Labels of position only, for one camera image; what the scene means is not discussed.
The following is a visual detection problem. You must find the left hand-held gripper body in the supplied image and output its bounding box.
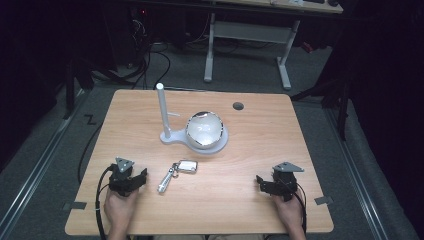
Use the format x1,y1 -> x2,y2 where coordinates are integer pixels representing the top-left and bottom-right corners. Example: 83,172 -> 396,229
108,156 -> 140,197

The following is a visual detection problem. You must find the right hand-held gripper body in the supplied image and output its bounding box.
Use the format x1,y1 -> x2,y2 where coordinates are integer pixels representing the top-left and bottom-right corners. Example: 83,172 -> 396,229
266,161 -> 305,203

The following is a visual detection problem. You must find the keychain with white tag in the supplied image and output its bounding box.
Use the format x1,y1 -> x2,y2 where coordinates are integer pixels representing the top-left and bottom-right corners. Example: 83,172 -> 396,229
156,159 -> 199,195

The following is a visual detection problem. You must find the person's left hand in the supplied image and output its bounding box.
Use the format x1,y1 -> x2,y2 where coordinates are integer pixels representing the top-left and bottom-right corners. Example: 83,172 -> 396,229
103,187 -> 142,235

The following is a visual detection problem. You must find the person's right hand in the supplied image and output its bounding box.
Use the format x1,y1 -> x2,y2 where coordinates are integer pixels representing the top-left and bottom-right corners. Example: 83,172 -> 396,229
270,194 -> 306,234

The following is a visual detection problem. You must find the grey tape piece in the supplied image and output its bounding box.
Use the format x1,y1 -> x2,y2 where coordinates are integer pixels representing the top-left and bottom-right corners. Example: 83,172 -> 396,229
313,195 -> 334,206
62,201 -> 88,211

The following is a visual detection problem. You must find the white stand with pole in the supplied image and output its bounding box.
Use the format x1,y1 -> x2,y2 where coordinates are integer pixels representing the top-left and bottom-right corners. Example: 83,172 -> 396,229
155,82 -> 230,155

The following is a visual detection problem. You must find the shiny metal bowl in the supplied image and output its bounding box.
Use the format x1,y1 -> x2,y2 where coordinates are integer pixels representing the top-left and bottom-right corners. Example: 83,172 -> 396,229
184,110 -> 225,150

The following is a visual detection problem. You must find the black metal stand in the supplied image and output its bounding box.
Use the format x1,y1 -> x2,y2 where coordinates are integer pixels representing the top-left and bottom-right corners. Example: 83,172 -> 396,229
290,71 -> 352,142
61,58 -> 118,120

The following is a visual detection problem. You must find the white-framed wooden desk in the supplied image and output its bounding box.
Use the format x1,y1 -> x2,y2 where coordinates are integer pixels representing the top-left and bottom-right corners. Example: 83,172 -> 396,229
203,0 -> 345,91

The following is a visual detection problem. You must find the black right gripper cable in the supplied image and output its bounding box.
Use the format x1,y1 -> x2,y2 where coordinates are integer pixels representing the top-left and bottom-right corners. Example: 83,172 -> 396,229
291,181 -> 308,234

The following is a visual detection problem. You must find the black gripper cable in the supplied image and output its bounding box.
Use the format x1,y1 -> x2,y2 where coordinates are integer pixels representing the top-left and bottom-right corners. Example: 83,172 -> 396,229
94,165 -> 115,240
291,181 -> 308,234

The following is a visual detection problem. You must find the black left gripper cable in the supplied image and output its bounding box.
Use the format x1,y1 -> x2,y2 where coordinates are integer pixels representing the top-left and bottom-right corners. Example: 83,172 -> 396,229
94,165 -> 115,240

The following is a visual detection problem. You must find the black floor cable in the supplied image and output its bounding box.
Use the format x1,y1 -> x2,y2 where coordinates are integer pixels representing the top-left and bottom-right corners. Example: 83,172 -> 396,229
77,121 -> 105,185

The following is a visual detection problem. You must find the metal floor rail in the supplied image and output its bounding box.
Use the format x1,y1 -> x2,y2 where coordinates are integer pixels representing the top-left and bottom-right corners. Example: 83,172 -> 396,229
324,108 -> 391,240
0,89 -> 88,234

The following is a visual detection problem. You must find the dark computer tower with cables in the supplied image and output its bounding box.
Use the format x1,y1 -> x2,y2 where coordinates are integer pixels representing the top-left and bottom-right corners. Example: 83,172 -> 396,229
113,6 -> 172,90

